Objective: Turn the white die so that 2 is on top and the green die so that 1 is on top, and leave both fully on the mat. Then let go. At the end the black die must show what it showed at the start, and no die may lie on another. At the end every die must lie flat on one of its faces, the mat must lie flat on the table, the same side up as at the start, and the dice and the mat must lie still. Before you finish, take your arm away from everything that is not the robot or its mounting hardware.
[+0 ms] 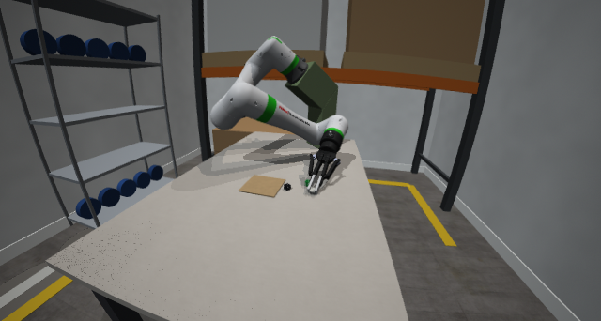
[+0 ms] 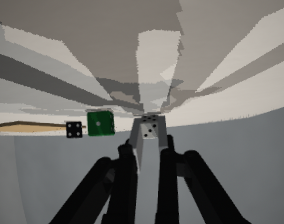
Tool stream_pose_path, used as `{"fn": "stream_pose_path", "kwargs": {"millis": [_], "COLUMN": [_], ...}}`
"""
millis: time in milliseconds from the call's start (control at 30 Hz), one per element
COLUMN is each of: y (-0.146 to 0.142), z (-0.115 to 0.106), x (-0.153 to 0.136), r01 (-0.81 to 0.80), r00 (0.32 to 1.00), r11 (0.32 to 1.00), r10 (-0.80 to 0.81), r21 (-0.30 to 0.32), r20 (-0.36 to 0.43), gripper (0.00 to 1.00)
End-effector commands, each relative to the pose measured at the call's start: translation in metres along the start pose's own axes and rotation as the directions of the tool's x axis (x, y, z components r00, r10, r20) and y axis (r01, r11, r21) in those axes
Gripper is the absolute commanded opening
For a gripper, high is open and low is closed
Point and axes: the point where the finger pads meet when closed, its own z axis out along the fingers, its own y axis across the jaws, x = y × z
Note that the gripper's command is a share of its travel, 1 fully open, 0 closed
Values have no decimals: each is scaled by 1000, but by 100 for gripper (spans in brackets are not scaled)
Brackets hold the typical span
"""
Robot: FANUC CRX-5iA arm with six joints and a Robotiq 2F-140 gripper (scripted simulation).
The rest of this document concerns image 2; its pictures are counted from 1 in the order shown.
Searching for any green die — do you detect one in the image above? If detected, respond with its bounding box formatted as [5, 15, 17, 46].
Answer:
[87, 111, 115, 136]

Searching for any white die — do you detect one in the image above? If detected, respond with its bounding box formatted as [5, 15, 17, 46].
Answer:
[140, 115, 158, 139]

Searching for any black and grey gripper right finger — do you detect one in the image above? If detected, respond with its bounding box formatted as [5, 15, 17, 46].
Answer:
[155, 115, 252, 224]

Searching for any black die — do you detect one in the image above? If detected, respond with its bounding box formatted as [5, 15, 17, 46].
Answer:
[66, 121, 83, 138]

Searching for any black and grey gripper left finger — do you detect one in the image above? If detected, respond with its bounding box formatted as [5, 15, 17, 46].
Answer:
[48, 118, 144, 224]

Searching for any tan square mat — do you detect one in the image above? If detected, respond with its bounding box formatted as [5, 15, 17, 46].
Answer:
[0, 121, 66, 132]

